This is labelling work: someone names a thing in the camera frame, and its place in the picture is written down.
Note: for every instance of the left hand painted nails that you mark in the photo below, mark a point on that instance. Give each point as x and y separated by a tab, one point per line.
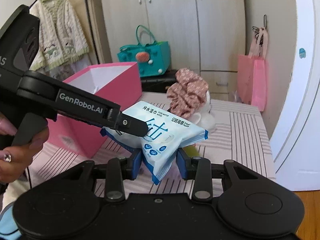
15	159

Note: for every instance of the cream knitted cardigan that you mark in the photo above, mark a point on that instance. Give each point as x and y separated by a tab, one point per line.
61	37

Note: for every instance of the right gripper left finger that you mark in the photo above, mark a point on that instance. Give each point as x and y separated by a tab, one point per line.
115	171

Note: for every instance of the black suitcase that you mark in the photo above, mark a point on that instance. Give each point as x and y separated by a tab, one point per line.
159	84

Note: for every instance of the pink floral scrunchie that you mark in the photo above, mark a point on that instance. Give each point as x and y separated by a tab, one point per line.
188	94

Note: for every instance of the blue wet wipes pack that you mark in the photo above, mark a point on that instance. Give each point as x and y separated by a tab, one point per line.
166	133

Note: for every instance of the pink paper shopping bag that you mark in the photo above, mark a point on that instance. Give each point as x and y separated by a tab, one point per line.
251	77

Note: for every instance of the white plush cat toy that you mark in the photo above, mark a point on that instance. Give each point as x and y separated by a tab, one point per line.
202	117

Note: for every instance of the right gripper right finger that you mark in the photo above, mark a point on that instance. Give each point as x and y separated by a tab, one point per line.
202	171

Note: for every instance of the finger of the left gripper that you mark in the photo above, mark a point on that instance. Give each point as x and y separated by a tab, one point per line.
131	125

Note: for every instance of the teal felt tote bag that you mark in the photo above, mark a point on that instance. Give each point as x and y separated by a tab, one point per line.
153	59

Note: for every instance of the beige wardrobe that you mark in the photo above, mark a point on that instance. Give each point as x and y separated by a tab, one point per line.
206	36

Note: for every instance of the white door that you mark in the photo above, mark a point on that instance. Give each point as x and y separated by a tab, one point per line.
295	140

